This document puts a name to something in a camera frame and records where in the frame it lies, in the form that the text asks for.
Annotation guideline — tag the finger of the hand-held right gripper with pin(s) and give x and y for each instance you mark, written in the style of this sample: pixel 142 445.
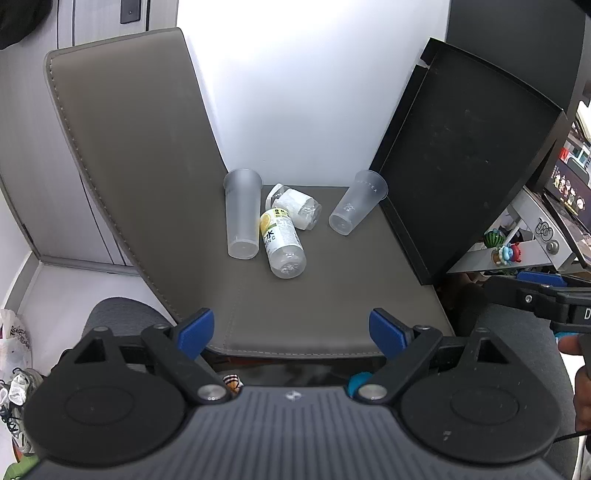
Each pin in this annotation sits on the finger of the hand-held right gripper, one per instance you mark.
pixel 512 295
pixel 540 278

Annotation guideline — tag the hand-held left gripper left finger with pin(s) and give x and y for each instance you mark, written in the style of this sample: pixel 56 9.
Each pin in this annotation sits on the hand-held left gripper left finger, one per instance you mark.
pixel 196 330

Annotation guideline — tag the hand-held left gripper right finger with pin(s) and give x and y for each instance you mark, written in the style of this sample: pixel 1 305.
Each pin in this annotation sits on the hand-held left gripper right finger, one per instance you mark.
pixel 387 332

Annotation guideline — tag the tall frosted plastic cup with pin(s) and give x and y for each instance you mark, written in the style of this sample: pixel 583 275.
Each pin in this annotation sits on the tall frosted plastic cup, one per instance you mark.
pixel 242 217

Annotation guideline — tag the short clear plastic cup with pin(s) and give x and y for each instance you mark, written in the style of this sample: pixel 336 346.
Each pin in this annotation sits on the short clear plastic cup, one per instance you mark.
pixel 355 203

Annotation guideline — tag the person's right hand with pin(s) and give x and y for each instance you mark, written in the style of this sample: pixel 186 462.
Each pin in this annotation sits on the person's right hand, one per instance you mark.
pixel 570 345

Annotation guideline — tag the person's right leg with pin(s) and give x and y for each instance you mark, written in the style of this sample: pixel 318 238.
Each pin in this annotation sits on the person's right leg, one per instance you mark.
pixel 517 323

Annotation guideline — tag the red figurine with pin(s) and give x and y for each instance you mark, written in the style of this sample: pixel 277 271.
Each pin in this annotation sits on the red figurine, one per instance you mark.
pixel 517 251

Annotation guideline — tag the blue and orange figurine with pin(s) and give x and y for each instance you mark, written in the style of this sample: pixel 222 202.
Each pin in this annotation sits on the blue and orange figurine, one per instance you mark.
pixel 504 254

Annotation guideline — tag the grey metal stand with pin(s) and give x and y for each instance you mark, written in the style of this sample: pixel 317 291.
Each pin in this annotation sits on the grey metal stand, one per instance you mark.
pixel 540 230

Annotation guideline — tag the green watermelon figurine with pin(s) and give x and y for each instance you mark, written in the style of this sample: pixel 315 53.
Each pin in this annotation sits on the green watermelon figurine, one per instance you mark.
pixel 493 238

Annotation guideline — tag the teal round object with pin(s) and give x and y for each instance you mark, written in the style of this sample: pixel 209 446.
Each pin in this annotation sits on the teal round object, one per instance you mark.
pixel 358 385

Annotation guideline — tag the small plaid object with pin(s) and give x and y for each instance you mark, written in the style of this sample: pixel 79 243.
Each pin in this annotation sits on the small plaid object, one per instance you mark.
pixel 233 383

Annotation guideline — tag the screen with cartoon figures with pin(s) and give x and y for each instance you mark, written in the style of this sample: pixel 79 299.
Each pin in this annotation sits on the screen with cartoon figures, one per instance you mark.
pixel 572 189

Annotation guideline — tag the clear bottle with yellow label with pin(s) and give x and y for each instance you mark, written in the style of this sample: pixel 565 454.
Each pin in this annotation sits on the clear bottle with yellow label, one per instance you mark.
pixel 279 242

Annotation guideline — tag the black tray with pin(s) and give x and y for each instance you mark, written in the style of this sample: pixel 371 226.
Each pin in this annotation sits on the black tray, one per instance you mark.
pixel 461 161

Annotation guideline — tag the crumpled clear plastic bottle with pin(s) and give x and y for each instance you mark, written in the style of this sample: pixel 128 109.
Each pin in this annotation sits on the crumpled clear plastic bottle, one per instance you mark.
pixel 295 203

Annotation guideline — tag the white plastic bag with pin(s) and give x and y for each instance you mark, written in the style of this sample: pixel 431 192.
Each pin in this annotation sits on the white plastic bag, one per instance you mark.
pixel 14 337

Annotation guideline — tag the white sneaker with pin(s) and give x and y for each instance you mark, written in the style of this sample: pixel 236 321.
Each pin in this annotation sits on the white sneaker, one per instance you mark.
pixel 16 392

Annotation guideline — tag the grey leather mat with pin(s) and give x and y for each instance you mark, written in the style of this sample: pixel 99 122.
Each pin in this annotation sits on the grey leather mat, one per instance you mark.
pixel 138 138

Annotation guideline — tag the large black monitor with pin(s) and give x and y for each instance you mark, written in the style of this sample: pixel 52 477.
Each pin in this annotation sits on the large black monitor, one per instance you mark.
pixel 521 37

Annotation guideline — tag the dark cloth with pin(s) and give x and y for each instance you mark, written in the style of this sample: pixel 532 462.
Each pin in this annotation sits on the dark cloth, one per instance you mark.
pixel 21 18

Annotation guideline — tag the black wall panel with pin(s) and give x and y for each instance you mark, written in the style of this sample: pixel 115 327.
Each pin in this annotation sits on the black wall panel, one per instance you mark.
pixel 130 10

